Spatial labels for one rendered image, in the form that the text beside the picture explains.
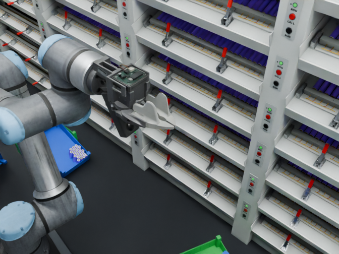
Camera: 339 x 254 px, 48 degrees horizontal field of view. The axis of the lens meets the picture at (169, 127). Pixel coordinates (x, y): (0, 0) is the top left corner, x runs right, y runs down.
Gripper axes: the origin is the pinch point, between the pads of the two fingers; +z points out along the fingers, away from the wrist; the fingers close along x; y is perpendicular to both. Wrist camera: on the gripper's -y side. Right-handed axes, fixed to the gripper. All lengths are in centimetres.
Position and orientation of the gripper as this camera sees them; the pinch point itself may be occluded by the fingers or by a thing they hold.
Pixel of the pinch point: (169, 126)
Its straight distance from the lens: 75.4
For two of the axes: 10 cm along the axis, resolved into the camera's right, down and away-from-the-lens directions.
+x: 6.4, -4.9, 5.9
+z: 7.7, 4.6, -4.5
